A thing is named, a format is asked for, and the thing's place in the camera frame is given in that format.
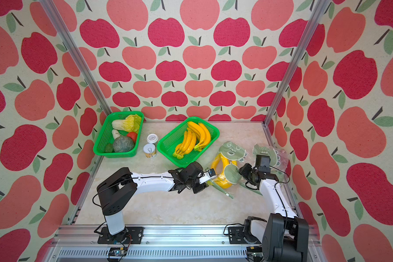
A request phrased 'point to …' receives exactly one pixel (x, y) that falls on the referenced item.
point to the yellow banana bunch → (203, 133)
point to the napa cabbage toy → (131, 123)
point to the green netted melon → (123, 144)
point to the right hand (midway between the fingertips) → (244, 173)
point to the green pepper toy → (108, 148)
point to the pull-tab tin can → (150, 150)
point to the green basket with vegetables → (105, 135)
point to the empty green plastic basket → (173, 142)
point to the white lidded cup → (152, 138)
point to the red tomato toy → (133, 135)
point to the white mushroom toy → (115, 133)
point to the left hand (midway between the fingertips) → (207, 186)
